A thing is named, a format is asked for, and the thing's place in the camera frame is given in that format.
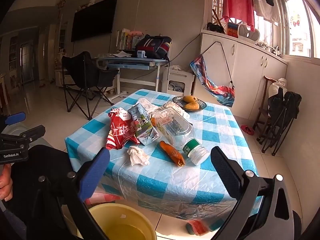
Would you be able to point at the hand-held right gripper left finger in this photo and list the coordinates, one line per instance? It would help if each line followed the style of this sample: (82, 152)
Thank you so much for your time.
(96, 172)

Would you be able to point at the blue pencil sharpener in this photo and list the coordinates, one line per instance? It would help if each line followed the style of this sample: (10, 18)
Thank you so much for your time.
(140, 54)

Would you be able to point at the low white cabinet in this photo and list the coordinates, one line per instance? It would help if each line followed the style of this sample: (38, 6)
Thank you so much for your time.
(62, 78)

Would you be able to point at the white hanging garment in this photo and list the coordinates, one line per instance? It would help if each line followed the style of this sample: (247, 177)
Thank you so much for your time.
(267, 10)

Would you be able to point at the colourful printed cloth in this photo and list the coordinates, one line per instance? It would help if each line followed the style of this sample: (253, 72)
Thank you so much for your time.
(215, 87)

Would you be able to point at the red hanging garment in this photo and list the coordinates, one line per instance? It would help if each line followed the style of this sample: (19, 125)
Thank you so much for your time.
(237, 7)

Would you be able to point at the white rag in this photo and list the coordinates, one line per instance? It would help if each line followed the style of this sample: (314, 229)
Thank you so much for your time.
(176, 67)

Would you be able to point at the folded black chairs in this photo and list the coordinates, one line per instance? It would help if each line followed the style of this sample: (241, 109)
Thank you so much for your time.
(282, 115)

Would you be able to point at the white desk fan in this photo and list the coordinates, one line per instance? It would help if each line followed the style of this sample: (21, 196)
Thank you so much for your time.
(248, 33)

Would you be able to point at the loose white papers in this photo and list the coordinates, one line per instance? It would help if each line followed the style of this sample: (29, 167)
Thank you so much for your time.
(121, 54)

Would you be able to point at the white sack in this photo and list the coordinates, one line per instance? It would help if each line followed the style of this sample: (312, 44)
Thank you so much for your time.
(278, 86)

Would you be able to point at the glass panel door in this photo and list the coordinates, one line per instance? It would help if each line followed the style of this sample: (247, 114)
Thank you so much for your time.
(27, 62)

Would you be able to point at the pink plush toy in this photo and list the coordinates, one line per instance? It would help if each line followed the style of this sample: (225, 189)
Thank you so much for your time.
(136, 33)

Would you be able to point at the dark striped backpack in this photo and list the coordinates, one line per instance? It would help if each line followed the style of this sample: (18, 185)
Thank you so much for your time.
(153, 46)

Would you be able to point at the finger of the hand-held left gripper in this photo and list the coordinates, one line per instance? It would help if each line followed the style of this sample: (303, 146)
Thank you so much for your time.
(15, 118)
(32, 132)

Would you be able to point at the white tissue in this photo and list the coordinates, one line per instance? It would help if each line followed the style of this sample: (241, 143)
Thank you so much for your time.
(137, 155)

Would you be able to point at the black wall television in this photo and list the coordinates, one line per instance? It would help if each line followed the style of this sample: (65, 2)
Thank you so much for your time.
(95, 20)

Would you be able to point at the white paper napkin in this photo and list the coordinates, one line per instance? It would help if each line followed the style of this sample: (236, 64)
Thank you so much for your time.
(147, 104)

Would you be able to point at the glass fruit plate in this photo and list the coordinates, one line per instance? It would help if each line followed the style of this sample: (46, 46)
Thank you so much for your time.
(202, 105)

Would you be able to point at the smooth spotted yellow mango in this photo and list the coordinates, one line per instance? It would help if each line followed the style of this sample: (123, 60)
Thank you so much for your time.
(189, 98)

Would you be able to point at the milk carton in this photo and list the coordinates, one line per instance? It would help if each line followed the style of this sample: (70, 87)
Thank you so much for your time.
(142, 127)

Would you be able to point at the black bag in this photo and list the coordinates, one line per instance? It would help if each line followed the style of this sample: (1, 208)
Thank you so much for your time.
(215, 27)

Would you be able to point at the blue study desk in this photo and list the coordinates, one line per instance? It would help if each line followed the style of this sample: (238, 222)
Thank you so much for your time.
(130, 61)

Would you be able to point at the white plastic stool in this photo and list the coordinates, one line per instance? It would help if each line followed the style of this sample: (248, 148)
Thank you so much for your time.
(177, 76)

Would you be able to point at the person's left hand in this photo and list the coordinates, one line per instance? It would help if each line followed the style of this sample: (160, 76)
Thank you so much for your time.
(5, 182)

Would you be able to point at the colourful box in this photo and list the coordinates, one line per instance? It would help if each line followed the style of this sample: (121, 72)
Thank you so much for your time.
(233, 30)

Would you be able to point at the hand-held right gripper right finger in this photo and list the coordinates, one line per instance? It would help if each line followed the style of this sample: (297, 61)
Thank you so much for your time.
(225, 170)

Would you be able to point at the blue checked tablecloth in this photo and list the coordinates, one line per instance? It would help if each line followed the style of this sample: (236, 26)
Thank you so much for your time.
(175, 185)

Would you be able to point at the red slippers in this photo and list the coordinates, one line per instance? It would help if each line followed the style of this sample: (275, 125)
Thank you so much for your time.
(247, 129)

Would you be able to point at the red teal striped object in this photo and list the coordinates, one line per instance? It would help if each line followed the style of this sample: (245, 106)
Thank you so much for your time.
(197, 226)

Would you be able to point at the clear plastic bottle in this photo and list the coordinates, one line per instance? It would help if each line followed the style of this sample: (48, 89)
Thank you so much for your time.
(175, 130)

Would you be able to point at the wrinkled yellow mango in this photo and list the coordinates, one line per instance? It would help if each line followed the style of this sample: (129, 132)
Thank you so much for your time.
(192, 106)

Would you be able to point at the wooden folding chair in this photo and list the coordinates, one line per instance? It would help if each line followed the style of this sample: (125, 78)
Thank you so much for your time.
(264, 100)

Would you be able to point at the yellow plastic bucket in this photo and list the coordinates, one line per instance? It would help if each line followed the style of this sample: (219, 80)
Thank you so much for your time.
(112, 215)

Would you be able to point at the white paper wrapper red print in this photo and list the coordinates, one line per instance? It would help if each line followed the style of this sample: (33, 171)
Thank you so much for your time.
(175, 107)

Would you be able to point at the row of books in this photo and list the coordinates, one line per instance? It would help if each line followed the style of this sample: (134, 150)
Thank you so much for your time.
(123, 40)

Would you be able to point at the white plush toy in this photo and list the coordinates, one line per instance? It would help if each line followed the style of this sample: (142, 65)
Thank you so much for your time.
(92, 1)

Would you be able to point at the row of white cups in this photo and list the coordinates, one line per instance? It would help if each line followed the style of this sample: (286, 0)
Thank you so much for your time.
(268, 47)

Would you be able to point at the long orange peel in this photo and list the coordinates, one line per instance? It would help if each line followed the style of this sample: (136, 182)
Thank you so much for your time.
(172, 153)

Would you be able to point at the black folding camp chair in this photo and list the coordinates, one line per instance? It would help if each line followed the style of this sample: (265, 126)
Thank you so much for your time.
(82, 72)

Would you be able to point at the red snack bag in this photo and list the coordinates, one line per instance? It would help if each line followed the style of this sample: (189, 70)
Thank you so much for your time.
(120, 132)

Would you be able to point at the window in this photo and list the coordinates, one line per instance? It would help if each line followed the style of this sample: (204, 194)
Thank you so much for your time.
(300, 25)

